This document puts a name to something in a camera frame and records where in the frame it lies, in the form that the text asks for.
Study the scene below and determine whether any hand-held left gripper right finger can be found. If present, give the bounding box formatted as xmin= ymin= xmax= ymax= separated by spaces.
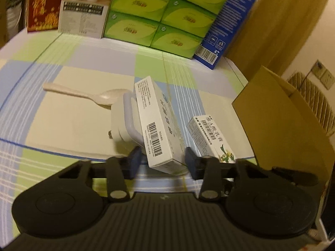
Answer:
xmin=184 ymin=148 xmax=273 ymax=203

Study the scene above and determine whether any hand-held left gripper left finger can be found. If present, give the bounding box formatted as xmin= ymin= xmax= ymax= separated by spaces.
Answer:
xmin=56 ymin=146 xmax=142 ymax=202

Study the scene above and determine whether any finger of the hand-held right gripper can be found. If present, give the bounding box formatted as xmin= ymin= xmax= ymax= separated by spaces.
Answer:
xmin=272 ymin=166 xmax=319 ymax=187

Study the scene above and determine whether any white medicine box blue logo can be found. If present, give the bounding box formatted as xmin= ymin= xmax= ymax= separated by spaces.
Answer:
xmin=134 ymin=76 xmax=189 ymax=175

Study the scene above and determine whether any large brown cardboard box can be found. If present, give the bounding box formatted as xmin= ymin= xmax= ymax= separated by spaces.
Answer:
xmin=232 ymin=66 xmax=335 ymax=186

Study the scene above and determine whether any plaid cloth desktop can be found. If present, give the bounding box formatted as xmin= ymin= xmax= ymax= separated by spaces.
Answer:
xmin=0 ymin=29 xmax=255 ymax=241

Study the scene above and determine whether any white box green plant print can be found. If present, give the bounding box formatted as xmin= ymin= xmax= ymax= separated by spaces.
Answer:
xmin=186 ymin=115 xmax=237 ymax=164

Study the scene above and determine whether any white plug adapter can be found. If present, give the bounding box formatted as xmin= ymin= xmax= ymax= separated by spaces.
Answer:
xmin=106 ymin=91 xmax=144 ymax=148

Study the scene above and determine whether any beige plastic spoon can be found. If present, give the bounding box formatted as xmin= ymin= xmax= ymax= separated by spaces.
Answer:
xmin=43 ymin=83 xmax=131 ymax=108

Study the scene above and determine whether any beige slatted rack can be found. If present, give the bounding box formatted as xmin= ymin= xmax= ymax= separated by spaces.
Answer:
xmin=286 ymin=70 xmax=335 ymax=136

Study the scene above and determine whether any blue printed carton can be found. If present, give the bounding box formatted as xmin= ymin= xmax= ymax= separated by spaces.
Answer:
xmin=194 ymin=0 xmax=257 ymax=70

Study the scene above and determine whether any stack of green tissue boxes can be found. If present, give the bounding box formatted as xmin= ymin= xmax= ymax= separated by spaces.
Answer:
xmin=101 ymin=0 xmax=232 ymax=59

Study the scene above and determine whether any beige box with product photo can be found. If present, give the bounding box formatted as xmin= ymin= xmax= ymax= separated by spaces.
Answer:
xmin=58 ymin=0 xmax=117 ymax=39

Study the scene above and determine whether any brown wooden panel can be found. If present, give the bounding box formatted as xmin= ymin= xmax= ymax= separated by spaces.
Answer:
xmin=225 ymin=0 xmax=330 ymax=79

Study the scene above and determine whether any red box gold print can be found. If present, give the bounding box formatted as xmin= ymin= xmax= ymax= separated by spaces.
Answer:
xmin=26 ymin=0 xmax=66 ymax=33

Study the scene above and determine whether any wall socket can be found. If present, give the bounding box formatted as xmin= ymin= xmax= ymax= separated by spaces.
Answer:
xmin=309 ymin=60 xmax=335 ymax=91

